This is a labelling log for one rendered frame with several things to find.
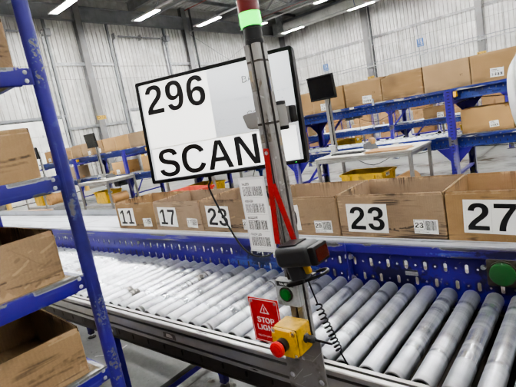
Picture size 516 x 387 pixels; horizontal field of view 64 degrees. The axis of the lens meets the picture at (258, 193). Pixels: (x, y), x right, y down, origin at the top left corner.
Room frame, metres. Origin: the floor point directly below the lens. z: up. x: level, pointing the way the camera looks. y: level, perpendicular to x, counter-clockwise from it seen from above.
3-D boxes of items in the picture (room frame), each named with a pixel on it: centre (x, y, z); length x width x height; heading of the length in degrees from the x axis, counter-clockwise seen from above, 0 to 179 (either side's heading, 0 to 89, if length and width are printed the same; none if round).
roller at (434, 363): (1.03, -0.44, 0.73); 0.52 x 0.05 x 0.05; 139
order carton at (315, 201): (1.81, -0.24, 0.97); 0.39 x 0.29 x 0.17; 49
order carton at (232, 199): (2.06, 0.06, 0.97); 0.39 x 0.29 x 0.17; 49
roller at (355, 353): (1.16, -0.29, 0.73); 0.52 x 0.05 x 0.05; 139
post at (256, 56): (1.00, -0.05, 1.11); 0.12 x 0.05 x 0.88; 49
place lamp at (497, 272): (1.15, -0.66, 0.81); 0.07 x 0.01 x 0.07; 49
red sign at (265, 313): (1.03, 0.02, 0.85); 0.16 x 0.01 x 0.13; 49
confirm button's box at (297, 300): (0.98, -0.03, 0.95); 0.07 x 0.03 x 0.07; 49
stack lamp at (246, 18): (1.01, -0.06, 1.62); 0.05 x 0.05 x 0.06
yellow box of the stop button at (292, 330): (0.93, -0.04, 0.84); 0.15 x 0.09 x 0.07; 49
